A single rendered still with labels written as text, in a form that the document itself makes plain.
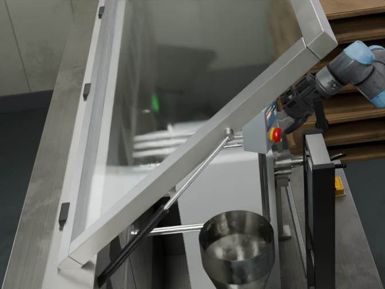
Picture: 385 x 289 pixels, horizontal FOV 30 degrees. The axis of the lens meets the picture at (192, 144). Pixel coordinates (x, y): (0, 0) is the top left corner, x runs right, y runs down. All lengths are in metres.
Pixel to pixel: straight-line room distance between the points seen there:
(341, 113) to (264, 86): 2.99
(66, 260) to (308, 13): 0.52
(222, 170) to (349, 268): 0.63
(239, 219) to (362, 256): 0.86
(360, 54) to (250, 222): 0.70
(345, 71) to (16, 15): 3.07
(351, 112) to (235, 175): 2.28
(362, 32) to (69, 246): 2.73
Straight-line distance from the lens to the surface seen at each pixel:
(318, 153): 1.69
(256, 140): 1.39
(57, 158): 1.80
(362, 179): 3.96
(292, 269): 2.17
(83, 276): 1.14
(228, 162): 1.70
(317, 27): 0.95
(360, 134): 4.00
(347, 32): 3.70
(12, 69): 4.89
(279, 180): 2.12
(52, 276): 1.16
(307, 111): 2.01
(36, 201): 1.68
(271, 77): 0.95
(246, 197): 1.76
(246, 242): 1.44
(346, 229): 2.30
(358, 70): 1.97
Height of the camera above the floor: 2.43
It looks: 34 degrees down
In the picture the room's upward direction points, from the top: 8 degrees counter-clockwise
